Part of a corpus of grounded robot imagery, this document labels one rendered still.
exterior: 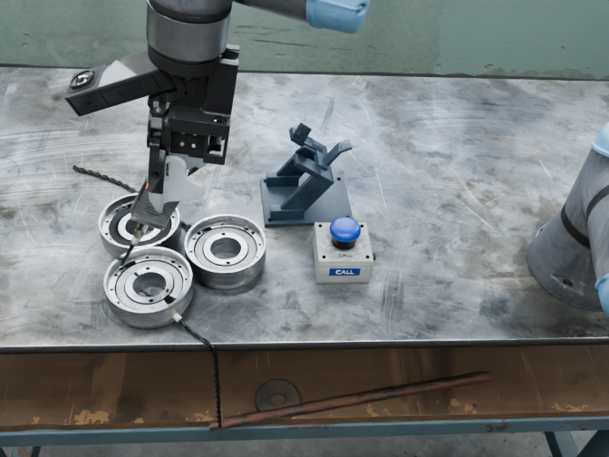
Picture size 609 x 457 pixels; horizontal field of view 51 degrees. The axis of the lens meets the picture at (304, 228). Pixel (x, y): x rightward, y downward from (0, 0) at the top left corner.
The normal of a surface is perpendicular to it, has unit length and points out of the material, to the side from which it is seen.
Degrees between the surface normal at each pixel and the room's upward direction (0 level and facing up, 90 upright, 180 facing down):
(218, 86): 91
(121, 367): 0
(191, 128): 91
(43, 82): 0
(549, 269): 72
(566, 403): 0
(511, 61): 90
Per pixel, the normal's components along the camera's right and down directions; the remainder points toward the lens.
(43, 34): 0.06, 0.71
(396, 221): 0.07, -0.70
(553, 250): -0.90, -0.08
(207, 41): 0.50, 0.68
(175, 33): -0.21, 0.66
